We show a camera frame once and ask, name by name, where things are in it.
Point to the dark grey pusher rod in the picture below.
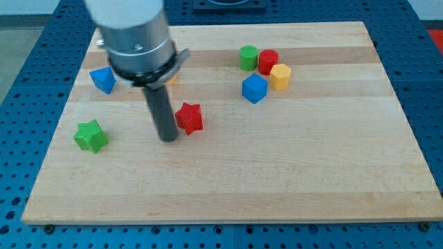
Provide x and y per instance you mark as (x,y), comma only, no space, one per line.
(159,104)

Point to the yellow heart block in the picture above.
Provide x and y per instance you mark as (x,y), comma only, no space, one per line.
(172,80)

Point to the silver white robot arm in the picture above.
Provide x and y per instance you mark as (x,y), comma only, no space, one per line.
(136,37)

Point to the red star block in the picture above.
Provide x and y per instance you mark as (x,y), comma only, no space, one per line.
(189,118)

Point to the green star block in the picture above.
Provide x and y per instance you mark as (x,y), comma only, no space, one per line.
(90,136)

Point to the blue triangle block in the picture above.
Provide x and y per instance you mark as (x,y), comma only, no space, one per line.
(103,79)

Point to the blue cube block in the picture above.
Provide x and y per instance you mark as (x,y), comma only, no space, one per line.
(254,88)

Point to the green cylinder block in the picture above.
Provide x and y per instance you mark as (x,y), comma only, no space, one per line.
(248,58)

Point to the red cylinder block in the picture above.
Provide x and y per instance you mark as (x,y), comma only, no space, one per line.
(266,60)

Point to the wooden board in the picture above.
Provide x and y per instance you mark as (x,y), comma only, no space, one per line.
(334,147)

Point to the yellow hexagon block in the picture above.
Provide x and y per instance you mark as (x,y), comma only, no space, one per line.
(280,76)

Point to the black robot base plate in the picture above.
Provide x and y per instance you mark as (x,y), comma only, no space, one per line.
(219,5)

